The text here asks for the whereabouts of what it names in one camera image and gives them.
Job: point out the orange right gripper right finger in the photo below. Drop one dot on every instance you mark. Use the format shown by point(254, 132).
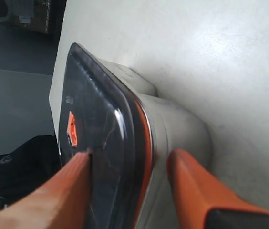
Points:
point(203, 202)

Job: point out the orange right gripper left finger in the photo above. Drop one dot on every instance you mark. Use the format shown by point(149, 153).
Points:
point(60, 203)

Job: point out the stainless steel lunch box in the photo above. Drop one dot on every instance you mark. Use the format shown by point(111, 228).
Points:
point(170, 127)

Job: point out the transparent dark lunch box lid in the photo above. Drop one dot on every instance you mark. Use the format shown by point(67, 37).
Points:
point(102, 115)

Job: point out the black bag on floor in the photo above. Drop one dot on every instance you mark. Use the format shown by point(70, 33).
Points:
point(28, 167)

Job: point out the cardboard box on floor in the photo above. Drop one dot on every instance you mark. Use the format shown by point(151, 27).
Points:
point(43, 16)

